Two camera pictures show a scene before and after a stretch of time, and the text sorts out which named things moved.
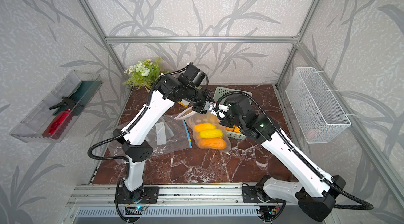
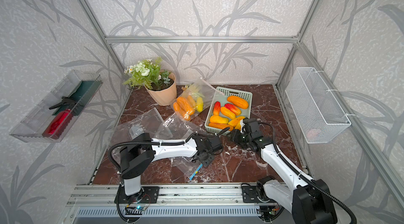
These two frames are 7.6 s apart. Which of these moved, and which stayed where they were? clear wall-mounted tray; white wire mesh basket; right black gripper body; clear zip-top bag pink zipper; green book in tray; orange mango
Moved: clear zip-top bag pink zipper; orange mango; right black gripper body
Stayed: green book in tray; white wire mesh basket; clear wall-mounted tray
